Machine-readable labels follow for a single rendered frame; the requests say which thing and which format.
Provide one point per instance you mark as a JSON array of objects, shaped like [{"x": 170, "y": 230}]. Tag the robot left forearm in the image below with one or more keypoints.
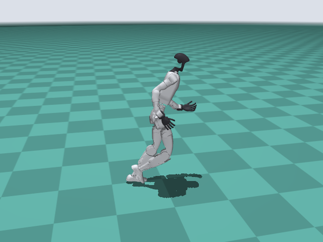
[{"x": 174, "y": 105}]

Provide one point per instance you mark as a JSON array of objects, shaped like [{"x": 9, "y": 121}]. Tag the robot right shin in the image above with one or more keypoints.
[{"x": 155, "y": 161}]

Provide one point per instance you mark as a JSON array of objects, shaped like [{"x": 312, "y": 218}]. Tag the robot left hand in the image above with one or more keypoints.
[{"x": 187, "y": 107}]

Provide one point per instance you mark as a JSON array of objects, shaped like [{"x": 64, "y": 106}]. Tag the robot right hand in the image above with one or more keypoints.
[{"x": 166, "y": 121}]

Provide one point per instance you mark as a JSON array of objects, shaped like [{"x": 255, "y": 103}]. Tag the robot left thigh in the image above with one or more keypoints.
[{"x": 151, "y": 149}]

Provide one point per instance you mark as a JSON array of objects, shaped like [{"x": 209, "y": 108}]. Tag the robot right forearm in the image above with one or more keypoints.
[{"x": 155, "y": 101}]

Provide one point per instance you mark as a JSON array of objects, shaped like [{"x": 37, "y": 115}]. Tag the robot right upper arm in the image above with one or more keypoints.
[{"x": 170, "y": 80}]

